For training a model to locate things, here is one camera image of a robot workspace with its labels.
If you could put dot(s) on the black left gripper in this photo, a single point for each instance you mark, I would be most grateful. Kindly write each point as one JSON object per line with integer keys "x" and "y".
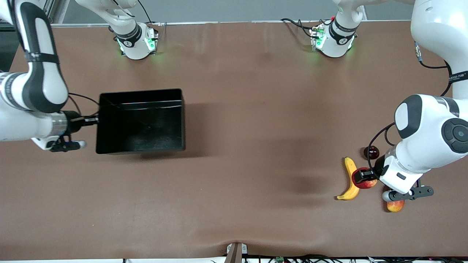
{"x": 378, "y": 166}

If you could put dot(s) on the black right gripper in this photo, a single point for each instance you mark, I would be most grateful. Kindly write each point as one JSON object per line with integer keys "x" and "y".
{"x": 75, "y": 122}

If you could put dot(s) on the red yellow apple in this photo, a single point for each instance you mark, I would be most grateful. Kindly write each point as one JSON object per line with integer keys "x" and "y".
{"x": 370, "y": 184}

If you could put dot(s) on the yellow banana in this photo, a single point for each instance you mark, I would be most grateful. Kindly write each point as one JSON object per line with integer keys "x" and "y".
{"x": 351, "y": 182}

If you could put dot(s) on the black rectangular plastic box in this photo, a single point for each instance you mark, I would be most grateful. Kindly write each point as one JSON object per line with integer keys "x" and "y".
{"x": 140, "y": 124}

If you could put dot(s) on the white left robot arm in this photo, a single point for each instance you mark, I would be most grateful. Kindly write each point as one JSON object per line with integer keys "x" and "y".
{"x": 427, "y": 124}

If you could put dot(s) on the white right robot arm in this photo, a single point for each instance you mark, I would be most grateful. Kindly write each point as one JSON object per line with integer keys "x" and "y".
{"x": 44, "y": 84}

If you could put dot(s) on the dark purple mangosteen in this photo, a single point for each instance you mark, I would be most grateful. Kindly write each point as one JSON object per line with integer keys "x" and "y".
{"x": 371, "y": 152}

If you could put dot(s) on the red yellow mango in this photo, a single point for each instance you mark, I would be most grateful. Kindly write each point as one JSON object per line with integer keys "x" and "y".
{"x": 396, "y": 206}

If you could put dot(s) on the large table cover mat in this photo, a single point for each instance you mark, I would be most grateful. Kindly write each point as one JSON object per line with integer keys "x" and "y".
{"x": 256, "y": 91}

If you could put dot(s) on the aluminium frame post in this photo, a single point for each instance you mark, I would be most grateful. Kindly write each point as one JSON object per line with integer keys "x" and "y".
{"x": 55, "y": 11}

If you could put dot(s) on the grey table edge bracket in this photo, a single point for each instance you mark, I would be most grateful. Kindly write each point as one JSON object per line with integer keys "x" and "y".
{"x": 236, "y": 252}

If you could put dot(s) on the silver table edge rail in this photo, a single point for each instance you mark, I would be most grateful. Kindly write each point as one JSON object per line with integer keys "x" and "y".
{"x": 237, "y": 23}

